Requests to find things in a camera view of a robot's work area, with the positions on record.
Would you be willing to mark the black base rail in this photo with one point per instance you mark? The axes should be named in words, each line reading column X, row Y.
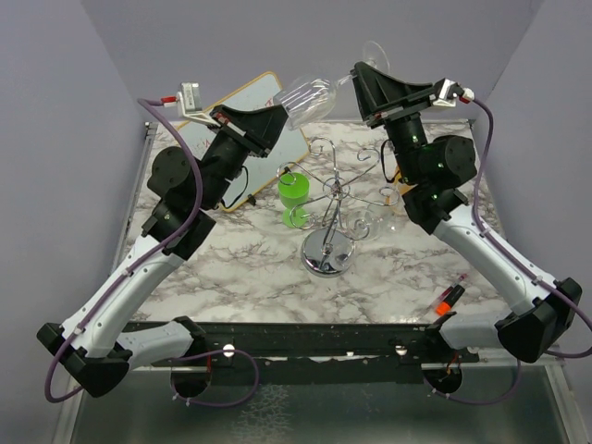
column 314, row 354

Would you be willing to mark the red pen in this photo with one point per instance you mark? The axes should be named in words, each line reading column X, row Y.
column 434, row 304

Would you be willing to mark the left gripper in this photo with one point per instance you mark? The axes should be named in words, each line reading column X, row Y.
column 255, row 130

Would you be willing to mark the clear wine glass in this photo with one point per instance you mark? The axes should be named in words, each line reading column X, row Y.
column 356, row 226
column 309, row 98

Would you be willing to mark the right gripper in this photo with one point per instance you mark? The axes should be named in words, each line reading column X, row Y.
column 384, row 98

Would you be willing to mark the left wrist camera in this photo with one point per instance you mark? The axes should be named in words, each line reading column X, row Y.
column 188, row 103

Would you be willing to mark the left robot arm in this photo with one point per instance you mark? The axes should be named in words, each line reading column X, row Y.
column 92, row 344

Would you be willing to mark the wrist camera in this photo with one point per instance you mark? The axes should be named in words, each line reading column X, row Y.
column 447, row 93
column 188, row 103

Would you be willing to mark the chrome wine glass rack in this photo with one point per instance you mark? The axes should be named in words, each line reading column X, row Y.
column 330, row 197

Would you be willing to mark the orange black marker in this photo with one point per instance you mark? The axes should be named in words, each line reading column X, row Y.
column 450, row 300

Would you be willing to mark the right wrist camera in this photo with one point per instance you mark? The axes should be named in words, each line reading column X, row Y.
column 447, row 93

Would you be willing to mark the green plastic goblet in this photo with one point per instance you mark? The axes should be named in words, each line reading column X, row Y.
column 293, row 191

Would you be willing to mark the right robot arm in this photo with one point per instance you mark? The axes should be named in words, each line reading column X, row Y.
column 540, row 307

